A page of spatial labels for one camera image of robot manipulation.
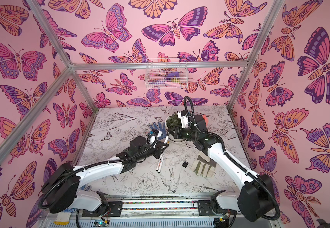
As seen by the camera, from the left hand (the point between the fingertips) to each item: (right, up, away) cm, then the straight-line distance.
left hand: (168, 143), depth 77 cm
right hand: (0, +8, -2) cm, 9 cm away
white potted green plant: (+2, +11, +12) cm, 17 cm away
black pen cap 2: (+9, -15, +13) cm, 22 cm away
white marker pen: (-1, +2, -1) cm, 3 cm away
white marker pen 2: (-5, -15, +12) cm, 20 cm away
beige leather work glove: (+22, -15, +11) cm, 29 cm away
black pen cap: (+11, -16, +13) cm, 23 cm away
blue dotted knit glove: (-7, +7, +30) cm, 31 cm away
